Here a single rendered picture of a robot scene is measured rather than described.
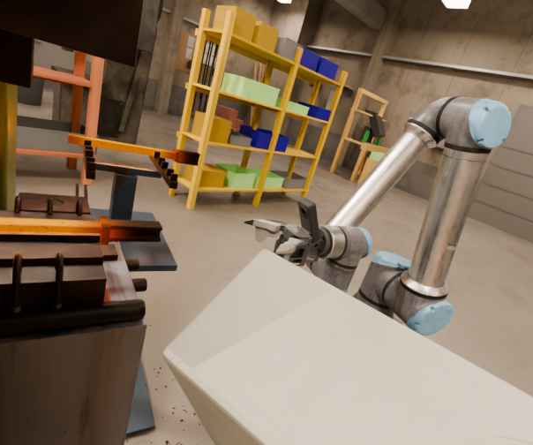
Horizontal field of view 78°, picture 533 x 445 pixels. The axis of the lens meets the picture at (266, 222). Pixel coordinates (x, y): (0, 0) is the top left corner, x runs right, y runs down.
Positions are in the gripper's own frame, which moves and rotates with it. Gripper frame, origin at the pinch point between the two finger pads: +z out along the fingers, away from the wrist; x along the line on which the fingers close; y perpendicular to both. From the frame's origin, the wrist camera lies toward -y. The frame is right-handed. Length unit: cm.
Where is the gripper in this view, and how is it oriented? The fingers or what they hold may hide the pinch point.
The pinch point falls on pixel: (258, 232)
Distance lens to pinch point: 75.7
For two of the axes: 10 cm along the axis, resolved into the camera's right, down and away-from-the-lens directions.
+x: -4.9, -4.3, 7.5
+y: -2.7, 9.0, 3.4
